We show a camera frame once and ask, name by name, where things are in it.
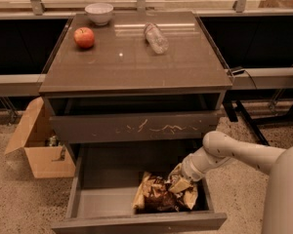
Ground open cardboard box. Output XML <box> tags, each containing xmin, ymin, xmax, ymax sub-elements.
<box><xmin>5</xmin><ymin>97</ymin><xmax>75</xmax><ymax>178</ymax></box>

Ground open middle drawer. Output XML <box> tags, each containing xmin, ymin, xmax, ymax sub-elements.
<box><xmin>52</xmin><ymin>139</ymin><xmax>227</xmax><ymax>234</ymax></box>

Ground cans inside cardboard box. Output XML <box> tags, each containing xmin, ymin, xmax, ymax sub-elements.
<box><xmin>45</xmin><ymin>136</ymin><xmax>65</xmax><ymax>159</ymax></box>

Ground black wheeled stand base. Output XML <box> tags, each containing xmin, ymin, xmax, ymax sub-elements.
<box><xmin>223</xmin><ymin>97</ymin><xmax>293</xmax><ymax>145</ymax></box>

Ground dark grey drawer cabinet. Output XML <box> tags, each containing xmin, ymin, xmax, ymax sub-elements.
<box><xmin>38</xmin><ymin>11</ymin><xmax>233</xmax><ymax>234</ymax></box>

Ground black power adapter with cable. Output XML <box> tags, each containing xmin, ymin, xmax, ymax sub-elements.
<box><xmin>227</xmin><ymin>66</ymin><xmax>257</xmax><ymax>90</ymax></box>

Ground clear plastic water bottle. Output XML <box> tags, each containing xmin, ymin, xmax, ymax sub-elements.
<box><xmin>144</xmin><ymin>22</ymin><xmax>169</xmax><ymax>55</ymax></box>

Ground red apple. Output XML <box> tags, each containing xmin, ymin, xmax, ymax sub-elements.
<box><xmin>73</xmin><ymin>27</ymin><xmax>95</xmax><ymax>49</ymax></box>

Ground brown chip bag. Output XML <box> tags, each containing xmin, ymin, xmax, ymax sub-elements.
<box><xmin>132</xmin><ymin>165</ymin><xmax>198</xmax><ymax>213</ymax></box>

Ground white ceramic bowl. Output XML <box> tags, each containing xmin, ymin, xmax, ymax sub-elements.
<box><xmin>85</xmin><ymin>3</ymin><xmax>113</xmax><ymax>25</ymax></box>

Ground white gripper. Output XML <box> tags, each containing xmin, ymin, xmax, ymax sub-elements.
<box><xmin>169</xmin><ymin>147</ymin><xmax>230</xmax><ymax>193</ymax></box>

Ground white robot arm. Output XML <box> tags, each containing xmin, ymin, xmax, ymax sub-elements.
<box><xmin>169</xmin><ymin>131</ymin><xmax>293</xmax><ymax>234</ymax></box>

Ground closed top drawer front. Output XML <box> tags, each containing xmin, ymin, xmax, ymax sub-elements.
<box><xmin>50</xmin><ymin>111</ymin><xmax>219</xmax><ymax>143</ymax></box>

